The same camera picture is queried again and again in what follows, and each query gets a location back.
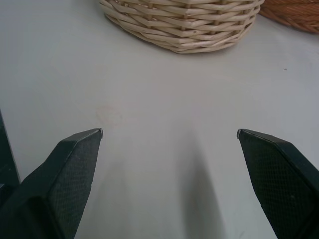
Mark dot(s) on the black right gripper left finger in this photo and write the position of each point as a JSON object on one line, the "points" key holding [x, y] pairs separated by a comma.
{"points": [[62, 184]]}

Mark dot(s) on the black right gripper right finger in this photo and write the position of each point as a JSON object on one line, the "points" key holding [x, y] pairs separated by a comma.
{"points": [[281, 179]]}

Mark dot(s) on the brown woven wicker basket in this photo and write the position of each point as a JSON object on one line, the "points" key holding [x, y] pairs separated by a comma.
{"points": [[294, 15]]}

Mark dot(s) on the pale woven wicker basket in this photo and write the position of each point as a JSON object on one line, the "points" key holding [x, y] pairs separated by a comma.
{"points": [[184, 22]]}

